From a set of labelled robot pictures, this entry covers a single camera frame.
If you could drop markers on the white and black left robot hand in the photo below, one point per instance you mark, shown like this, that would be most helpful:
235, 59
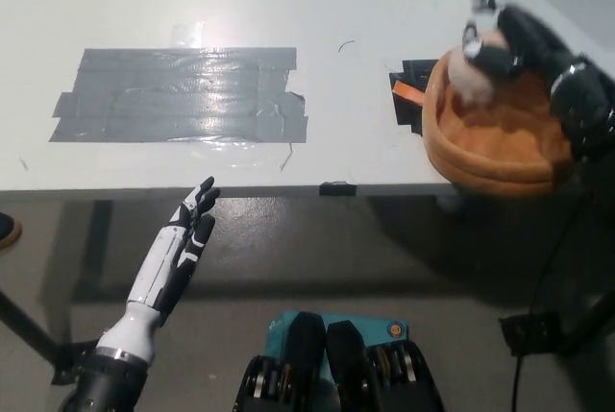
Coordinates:
158, 268

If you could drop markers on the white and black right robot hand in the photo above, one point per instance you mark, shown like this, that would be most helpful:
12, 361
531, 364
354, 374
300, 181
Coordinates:
523, 42

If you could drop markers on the orange soft plush plate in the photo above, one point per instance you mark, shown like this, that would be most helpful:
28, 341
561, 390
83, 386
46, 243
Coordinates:
499, 143

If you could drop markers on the black and teal robot torso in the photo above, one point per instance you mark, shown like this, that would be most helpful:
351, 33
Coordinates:
336, 373

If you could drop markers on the clear tape strip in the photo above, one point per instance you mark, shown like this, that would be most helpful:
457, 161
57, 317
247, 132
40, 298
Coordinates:
226, 155

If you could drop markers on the black tape patch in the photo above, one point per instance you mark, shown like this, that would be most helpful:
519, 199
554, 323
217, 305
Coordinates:
408, 116

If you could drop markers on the black diagonal table leg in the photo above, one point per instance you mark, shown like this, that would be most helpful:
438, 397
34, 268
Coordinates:
593, 330
26, 325

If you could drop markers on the black and tan shoe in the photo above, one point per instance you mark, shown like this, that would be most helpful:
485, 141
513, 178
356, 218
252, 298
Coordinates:
8, 232

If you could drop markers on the small black tape piece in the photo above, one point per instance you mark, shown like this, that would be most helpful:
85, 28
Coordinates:
337, 188

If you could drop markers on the grey duct tape patch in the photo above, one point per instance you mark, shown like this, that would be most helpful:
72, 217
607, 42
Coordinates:
178, 95

